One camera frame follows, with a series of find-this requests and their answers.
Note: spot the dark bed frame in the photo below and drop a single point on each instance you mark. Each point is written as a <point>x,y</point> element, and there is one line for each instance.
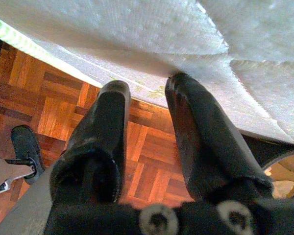
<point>264,151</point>

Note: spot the beige floral bed sheet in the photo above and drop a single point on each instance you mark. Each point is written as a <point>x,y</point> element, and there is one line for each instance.
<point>137,36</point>

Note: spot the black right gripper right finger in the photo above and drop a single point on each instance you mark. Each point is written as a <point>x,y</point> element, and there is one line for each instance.
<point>205,137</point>

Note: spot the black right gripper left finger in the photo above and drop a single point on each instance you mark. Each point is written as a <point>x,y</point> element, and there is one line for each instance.
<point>105,137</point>

